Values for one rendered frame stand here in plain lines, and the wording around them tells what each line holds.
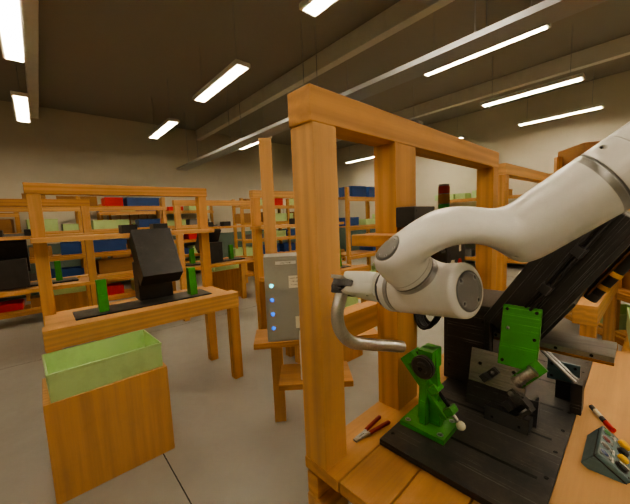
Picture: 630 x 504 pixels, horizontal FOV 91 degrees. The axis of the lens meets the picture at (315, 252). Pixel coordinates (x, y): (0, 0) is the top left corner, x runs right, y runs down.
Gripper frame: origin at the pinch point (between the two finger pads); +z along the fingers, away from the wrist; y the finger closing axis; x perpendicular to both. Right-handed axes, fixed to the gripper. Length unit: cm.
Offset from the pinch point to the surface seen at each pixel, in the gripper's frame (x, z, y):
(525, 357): 6, -3, -76
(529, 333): -2, -4, -75
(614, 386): 10, -9, -128
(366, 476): 48, 13, -28
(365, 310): 1.4, 29.8, -31.6
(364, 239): -21.6, 23.5, -20.9
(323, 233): -14.1, 10.1, 2.8
